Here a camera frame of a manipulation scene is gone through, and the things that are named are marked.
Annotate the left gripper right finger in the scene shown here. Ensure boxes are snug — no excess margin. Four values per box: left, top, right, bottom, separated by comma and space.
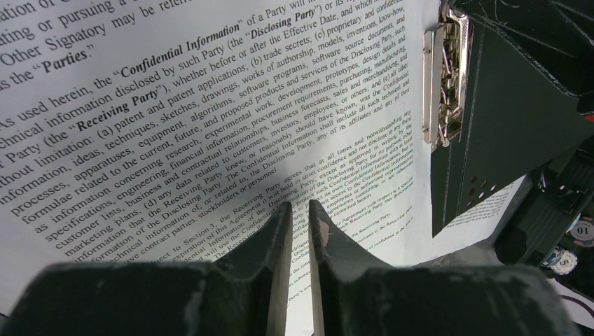
309, 200, 579, 335

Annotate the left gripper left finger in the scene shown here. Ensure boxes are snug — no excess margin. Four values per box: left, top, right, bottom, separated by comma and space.
1, 202, 292, 335

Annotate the printed paper sheet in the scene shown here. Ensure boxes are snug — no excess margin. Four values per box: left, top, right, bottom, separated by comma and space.
429, 175, 526, 260
1, 1, 440, 335

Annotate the metal folder clip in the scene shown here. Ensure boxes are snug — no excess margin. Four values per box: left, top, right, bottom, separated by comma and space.
422, 1, 473, 151

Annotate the red folder black inside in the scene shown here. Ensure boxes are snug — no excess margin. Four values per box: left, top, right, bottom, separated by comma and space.
431, 1, 593, 235

